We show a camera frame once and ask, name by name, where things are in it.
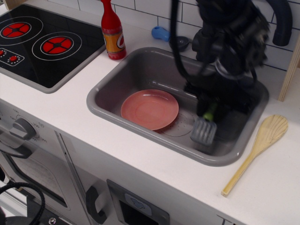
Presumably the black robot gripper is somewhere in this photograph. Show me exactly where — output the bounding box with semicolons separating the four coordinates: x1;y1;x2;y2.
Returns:
183;69;255;123

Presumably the green handled grey spatula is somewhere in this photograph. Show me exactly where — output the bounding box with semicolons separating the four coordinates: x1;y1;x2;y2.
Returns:
190;103;218;146

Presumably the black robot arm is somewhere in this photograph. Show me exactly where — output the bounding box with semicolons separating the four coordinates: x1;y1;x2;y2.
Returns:
185;0;269;116

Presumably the pink plate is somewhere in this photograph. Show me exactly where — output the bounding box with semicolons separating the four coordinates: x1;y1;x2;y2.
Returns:
120;89;179;130

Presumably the grey sink basin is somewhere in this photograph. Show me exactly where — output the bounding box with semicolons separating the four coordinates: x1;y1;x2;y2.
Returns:
87;47;269;166

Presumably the wooden spoon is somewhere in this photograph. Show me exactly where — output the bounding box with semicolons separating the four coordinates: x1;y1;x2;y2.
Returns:
221;114;288;197

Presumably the wooden shelf side panel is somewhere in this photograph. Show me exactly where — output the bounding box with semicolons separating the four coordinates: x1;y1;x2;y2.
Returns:
278;36;300;102

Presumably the black toy faucet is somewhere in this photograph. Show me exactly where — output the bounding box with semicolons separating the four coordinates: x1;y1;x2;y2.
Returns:
192;0;293;64

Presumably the red orange sauce bottle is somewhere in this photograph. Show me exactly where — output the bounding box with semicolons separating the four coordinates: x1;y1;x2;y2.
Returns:
101;0;127;60

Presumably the black toy stovetop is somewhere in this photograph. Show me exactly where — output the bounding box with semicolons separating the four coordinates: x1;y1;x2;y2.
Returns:
0;4;105;94

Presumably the grey oven knob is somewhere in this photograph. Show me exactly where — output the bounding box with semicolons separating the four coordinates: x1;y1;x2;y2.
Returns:
9;118;39;141

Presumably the blue handled dark ladle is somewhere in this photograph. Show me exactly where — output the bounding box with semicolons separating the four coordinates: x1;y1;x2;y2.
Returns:
151;26;189;52

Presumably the black braided cable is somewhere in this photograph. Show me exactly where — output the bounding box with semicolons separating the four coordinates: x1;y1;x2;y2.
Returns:
169;0;211;83

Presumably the black cabinet door handle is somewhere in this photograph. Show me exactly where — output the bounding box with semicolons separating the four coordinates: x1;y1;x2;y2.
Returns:
85;186;107;225

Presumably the grey oven door handle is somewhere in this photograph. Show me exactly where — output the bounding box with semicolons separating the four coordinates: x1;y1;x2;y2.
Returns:
0;130;32;159

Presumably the black cable lower left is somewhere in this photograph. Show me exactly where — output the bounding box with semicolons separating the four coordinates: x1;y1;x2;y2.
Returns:
0;182;45;225

